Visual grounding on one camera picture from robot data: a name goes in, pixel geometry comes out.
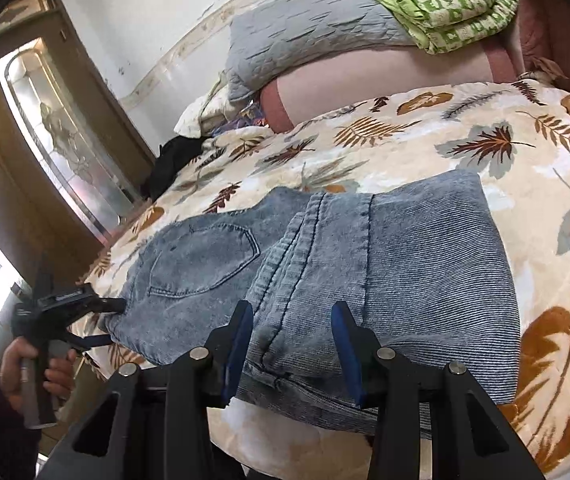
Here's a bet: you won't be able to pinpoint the person's left hand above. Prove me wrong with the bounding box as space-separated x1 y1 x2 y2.
0 336 78 411

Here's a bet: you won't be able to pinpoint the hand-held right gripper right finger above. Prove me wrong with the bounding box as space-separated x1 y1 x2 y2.
331 301 546 480

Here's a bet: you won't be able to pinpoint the grey quilted pillow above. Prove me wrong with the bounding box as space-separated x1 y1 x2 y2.
224 0 416 105

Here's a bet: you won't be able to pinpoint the blue denim pants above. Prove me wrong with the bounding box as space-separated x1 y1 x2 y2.
101 169 522 436

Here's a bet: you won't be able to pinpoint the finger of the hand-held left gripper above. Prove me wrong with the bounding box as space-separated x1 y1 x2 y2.
62 326 114 350
85 296 127 317

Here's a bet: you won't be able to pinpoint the leaf print blanket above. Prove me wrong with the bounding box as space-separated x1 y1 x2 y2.
79 79 570 480

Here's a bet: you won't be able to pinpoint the wooden door with glass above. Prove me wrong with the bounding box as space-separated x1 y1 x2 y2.
0 0 158 291

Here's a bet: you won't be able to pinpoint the green patterned blanket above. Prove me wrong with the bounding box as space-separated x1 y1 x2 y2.
346 0 520 56

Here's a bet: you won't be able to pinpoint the black cloth bundle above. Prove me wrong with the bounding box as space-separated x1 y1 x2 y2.
146 135 207 202

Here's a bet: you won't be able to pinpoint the white crumpled cloth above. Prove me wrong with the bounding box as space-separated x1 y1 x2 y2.
174 74 246 139

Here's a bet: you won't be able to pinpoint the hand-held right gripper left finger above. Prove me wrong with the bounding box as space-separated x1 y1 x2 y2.
40 300 255 480

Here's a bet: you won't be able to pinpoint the brown pink headboard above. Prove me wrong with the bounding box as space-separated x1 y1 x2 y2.
259 0 570 135

